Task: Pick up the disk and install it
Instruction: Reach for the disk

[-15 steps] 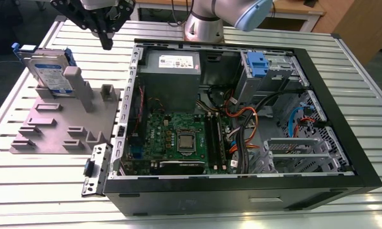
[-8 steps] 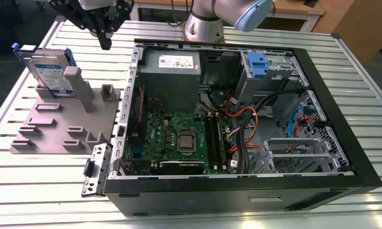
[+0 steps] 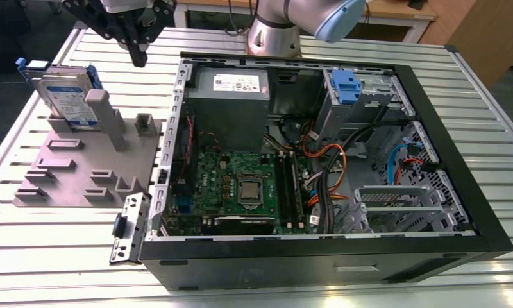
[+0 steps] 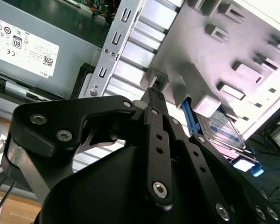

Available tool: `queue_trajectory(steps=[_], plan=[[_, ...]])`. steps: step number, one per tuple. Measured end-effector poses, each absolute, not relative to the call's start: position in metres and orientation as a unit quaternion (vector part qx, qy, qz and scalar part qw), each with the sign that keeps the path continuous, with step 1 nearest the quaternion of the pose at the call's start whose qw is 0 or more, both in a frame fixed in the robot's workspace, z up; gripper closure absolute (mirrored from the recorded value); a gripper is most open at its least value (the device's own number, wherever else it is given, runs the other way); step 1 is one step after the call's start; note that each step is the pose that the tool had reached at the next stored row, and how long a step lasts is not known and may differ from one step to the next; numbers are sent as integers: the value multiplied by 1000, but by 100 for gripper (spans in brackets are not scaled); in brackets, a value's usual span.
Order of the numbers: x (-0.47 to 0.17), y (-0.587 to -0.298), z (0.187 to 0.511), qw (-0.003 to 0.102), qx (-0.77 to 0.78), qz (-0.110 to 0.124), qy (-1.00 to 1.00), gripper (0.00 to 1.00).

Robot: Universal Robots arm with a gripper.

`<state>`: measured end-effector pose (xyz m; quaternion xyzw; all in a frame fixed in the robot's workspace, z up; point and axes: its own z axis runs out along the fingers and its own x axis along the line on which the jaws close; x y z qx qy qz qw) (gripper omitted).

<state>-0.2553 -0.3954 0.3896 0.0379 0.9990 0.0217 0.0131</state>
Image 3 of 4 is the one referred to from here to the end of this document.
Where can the CPU socket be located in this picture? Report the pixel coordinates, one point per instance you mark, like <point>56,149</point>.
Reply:
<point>251,177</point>

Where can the silver CPU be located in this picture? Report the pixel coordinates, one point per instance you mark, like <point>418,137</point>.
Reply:
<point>251,191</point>

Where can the wooden cabinet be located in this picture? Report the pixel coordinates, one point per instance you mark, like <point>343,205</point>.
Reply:
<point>487,32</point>

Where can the grey expansion slot bracket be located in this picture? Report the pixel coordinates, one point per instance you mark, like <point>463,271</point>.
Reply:
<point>136,211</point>

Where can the black graphics card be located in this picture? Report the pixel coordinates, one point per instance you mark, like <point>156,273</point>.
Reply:
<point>244,224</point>

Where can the green motherboard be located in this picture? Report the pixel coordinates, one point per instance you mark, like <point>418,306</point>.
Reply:
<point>214,167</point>

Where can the grey power supply unit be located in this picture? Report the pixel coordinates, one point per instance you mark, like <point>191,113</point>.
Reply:
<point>227,122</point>

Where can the wooden desk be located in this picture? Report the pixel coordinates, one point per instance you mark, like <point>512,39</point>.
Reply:
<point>411,13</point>

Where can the metal optical drive cage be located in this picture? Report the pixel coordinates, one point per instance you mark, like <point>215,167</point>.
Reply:
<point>359,112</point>

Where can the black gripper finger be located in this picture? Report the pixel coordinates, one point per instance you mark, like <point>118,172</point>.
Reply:
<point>90,19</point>
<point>164,13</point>

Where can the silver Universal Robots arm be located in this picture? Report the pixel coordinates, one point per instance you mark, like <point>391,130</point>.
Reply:
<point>274,35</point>

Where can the grey plastic parts rack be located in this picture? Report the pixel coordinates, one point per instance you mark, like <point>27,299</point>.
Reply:
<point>82,179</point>

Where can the black RAM slot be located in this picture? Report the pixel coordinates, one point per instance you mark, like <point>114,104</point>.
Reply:
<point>299,199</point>
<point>283,192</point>

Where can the blue plastic drive latch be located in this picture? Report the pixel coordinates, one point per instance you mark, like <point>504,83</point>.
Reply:
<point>344,85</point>

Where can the metal disk bay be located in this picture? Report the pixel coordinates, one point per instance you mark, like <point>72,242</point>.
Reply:
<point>411,209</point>

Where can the hard disk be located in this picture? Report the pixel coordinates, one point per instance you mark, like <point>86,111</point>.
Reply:
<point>68,99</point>

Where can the black open PC case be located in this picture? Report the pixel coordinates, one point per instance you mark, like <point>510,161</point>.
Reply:
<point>282,266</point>

